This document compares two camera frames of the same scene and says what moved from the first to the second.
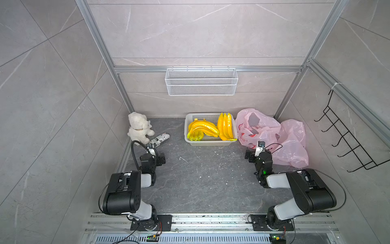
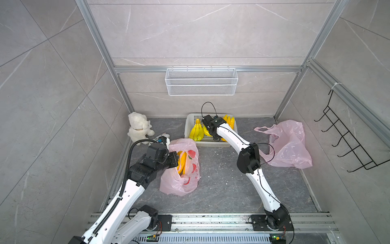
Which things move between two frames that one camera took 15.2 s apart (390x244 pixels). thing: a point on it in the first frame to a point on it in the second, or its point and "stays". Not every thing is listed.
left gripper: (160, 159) to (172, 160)
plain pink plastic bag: (291, 150) stays
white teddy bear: (139, 128) stays
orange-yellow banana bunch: (198, 128) to (182, 157)
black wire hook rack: (355, 146) stays
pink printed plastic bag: (252, 126) to (172, 182)
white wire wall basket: (201, 82) stays
